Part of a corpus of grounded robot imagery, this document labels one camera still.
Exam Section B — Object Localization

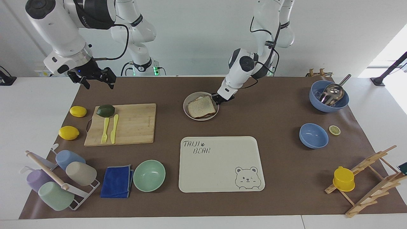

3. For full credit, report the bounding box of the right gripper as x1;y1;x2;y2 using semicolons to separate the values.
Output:
67;57;117;89

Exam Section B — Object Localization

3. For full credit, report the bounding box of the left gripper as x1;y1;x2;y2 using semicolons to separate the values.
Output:
212;92;235;105

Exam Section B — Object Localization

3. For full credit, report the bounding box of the bread sandwich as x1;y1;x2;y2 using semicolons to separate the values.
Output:
187;95;217;119

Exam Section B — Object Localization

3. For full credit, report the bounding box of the round beige plate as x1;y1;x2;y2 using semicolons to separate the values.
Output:
183;92;220;121

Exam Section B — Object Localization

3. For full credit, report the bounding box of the dark green avocado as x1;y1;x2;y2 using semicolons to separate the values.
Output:
96;105;115;118

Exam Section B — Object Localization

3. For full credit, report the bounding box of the yellow lemon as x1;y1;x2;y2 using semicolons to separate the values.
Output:
59;126;80;140
70;106;87;117

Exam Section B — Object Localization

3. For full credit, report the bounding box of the yellow plastic fork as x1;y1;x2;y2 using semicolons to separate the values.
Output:
101;117;110;144

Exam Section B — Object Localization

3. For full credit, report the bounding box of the yellow plastic knife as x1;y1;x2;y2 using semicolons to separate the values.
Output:
110;114;119;144

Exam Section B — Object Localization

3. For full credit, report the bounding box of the bamboo cutting board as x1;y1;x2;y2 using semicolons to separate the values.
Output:
84;103;157;147

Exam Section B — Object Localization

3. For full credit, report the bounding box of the cream tray with bear print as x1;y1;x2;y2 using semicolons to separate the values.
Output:
178;136;266;193

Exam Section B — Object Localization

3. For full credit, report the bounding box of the light blue cup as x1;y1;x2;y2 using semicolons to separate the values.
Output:
56;150;86;171

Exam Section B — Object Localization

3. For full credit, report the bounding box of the black stand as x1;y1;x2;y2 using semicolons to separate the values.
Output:
370;51;407;86
0;65;17;86

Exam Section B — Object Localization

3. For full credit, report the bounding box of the beige cup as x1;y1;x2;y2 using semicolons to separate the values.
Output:
66;162;97;186

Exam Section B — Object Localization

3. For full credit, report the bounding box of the small blue bowl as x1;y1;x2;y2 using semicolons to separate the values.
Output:
299;123;329;149

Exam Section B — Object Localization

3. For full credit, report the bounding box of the large blue bowl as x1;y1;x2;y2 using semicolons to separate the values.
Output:
309;80;349;113

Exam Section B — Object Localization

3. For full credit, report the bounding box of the small wooden holder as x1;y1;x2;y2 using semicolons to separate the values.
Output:
306;68;333;78

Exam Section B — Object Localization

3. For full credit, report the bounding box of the white cup rack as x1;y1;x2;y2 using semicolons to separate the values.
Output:
20;144;100;211

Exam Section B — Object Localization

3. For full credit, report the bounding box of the blue folded cloth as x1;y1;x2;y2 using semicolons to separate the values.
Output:
100;165;134;198

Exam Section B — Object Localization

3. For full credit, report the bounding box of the light green bowl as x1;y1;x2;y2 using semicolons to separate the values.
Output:
133;160;166;192

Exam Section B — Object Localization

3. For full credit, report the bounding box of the metal scoop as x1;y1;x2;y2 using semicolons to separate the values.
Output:
319;74;352;107

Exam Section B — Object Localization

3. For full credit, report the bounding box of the light purple cup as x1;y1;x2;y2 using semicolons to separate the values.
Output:
26;169;54;192

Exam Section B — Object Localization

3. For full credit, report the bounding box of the light green cup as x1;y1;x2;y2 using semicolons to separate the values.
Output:
38;181;75;211

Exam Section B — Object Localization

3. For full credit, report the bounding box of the yellow cup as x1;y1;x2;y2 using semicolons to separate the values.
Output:
333;166;355;192

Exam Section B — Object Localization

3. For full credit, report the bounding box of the wooden dish rack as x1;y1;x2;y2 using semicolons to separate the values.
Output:
325;145;407;218

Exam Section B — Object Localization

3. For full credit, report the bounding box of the black cable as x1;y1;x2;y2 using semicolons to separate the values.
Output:
237;16;281;89
92;24;130;61
120;61;135;77

